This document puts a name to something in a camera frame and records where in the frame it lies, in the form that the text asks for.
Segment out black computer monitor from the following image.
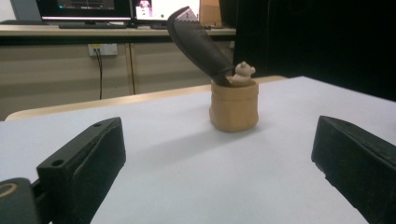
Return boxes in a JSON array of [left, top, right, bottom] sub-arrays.
[[35, 0, 134, 22], [132, 0, 201, 23]]

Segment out black keyboard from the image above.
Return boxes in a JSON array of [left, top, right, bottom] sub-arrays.
[[58, 22, 128, 30]]

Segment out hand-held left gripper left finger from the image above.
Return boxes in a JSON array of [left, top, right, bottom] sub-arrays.
[[35, 116, 128, 224]]

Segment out tan wooden box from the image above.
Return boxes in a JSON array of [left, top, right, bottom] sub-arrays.
[[199, 0, 223, 28]]

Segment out white table sheet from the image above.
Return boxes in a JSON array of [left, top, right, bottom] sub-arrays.
[[0, 76, 396, 224]]

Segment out black comb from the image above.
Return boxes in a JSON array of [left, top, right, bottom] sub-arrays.
[[166, 5, 236, 87]]

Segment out white power socket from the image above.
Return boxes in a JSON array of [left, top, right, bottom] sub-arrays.
[[87, 43, 119, 57]]

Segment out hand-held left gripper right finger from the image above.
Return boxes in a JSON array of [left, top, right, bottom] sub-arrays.
[[310, 115, 396, 224]]

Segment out light wooden table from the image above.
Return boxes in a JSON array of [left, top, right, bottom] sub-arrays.
[[4, 75, 288, 122]]

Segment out grey board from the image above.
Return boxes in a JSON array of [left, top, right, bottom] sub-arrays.
[[8, 0, 43, 22]]

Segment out black curtain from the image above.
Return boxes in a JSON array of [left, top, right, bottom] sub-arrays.
[[219, 0, 396, 103]]

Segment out long beige desk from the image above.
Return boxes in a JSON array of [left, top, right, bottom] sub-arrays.
[[0, 23, 237, 121]]

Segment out black power cable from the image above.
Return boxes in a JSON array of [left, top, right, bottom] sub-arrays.
[[93, 49, 105, 101]]

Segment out tan holder with bear figure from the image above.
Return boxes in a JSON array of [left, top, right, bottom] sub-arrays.
[[208, 61, 261, 133]]

